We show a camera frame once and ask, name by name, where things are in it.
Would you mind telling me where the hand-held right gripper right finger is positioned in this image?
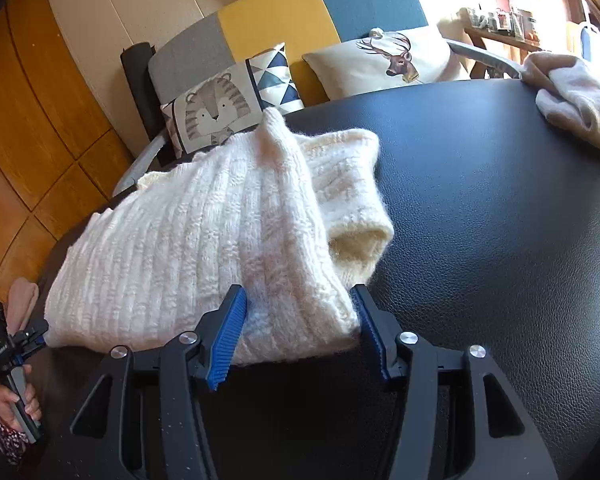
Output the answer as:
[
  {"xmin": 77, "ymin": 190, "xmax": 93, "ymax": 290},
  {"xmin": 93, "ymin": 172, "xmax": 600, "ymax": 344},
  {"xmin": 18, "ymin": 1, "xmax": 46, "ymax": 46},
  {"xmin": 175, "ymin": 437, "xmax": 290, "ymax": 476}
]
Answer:
[{"xmin": 352, "ymin": 284, "xmax": 550, "ymax": 480}]

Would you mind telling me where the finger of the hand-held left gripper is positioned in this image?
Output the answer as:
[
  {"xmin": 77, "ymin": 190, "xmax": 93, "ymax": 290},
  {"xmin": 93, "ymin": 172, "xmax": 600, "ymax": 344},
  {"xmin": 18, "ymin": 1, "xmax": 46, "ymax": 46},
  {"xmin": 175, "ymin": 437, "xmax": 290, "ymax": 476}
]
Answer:
[
  {"xmin": 27, "ymin": 320, "xmax": 52, "ymax": 348},
  {"xmin": 10, "ymin": 331, "xmax": 35, "ymax": 368}
]

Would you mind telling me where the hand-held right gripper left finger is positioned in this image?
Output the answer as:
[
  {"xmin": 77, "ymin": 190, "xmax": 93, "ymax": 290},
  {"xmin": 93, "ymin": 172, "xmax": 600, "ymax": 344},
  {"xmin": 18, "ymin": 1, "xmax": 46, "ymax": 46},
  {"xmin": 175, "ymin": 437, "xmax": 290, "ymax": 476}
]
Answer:
[{"xmin": 70, "ymin": 285, "xmax": 248, "ymax": 480}]

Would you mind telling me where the cream knit sweater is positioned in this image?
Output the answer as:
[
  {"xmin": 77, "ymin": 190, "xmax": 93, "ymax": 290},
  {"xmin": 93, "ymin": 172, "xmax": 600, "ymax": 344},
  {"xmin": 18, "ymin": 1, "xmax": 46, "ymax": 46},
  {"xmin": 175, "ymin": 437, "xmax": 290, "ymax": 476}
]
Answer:
[{"xmin": 44, "ymin": 107, "xmax": 397, "ymax": 367}]

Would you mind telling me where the person's left hand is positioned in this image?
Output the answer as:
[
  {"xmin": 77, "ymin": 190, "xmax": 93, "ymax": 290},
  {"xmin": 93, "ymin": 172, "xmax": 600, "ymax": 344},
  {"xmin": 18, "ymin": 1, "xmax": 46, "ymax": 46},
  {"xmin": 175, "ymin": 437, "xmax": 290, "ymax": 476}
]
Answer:
[{"xmin": 0, "ymin": 364, "xmax": 42, "ymax": 433}]

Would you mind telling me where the person's floral clothing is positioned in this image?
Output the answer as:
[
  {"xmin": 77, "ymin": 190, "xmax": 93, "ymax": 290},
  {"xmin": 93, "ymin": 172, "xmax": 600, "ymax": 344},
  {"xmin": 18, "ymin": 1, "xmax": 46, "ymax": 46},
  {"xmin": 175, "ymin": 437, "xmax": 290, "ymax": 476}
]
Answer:
[{"xmin": 0, "ymin": 394, "xmax": 32, "ymax": 465}]

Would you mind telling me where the tiger print cushion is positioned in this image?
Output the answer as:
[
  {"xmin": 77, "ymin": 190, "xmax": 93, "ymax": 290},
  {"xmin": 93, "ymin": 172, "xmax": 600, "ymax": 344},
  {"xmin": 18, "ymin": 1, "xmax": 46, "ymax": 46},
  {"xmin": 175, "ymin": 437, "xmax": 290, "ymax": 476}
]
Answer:
[{"xmin": 161, "ymin": 42, "xmax": 307, "ymax": 159}]

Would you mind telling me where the deer print cushion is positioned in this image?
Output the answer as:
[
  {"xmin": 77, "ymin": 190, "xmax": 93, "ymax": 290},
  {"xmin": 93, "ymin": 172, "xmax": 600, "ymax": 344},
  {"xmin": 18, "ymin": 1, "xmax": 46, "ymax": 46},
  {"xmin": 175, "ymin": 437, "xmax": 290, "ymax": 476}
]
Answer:
[{"xmin": 302, "ymin": 25, "xmax": 474, "ymax": 102}]

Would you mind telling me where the pale pink garment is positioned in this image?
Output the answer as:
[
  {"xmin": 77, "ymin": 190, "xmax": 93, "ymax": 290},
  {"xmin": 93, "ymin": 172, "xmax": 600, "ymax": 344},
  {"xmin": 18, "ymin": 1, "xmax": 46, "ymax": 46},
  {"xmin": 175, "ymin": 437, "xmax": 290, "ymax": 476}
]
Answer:
[{"xmin": 521, "ymin": 51, "xmax": 600, "ymax": 162}]

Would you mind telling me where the wooden side table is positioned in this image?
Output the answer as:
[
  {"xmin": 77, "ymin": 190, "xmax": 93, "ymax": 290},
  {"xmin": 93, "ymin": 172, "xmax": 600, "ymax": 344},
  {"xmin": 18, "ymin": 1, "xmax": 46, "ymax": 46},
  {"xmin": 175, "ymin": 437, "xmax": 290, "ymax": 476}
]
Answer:
[{"xmin": 461, "ymin": 6, "xmax": 546, "ymax": 80}]

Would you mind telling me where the grey yellow blue sofa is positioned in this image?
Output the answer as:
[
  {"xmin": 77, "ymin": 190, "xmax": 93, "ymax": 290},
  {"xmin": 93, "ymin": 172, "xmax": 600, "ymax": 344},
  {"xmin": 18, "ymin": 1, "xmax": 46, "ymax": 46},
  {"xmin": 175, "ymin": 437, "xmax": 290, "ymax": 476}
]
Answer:
[{"xmin": 111, "ymin": 0, "xmax": 524, "ymax": 197}]

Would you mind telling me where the group of bottles and jars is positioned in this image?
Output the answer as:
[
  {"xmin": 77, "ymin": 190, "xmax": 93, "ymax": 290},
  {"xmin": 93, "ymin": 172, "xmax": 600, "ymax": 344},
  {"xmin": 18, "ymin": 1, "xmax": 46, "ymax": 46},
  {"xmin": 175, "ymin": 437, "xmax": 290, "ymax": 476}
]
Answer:
[{"xmin": 466, "ymin": 4, "xmax": 541, "ymax": 42}]

